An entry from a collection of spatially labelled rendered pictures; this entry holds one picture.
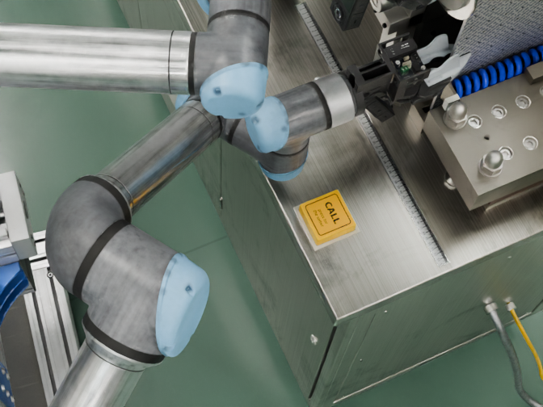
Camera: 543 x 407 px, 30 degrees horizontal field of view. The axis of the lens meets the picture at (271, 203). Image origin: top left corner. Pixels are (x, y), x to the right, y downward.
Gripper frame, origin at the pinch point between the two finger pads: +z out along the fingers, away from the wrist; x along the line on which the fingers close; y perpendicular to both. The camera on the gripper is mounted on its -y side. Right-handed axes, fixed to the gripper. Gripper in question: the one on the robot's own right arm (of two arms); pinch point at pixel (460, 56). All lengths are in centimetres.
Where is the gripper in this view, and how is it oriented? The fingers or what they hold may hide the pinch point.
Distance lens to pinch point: 160.8
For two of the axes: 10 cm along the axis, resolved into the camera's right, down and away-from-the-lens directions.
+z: 9.1, -3.7, 2.0
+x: -4.2, -8.4, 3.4
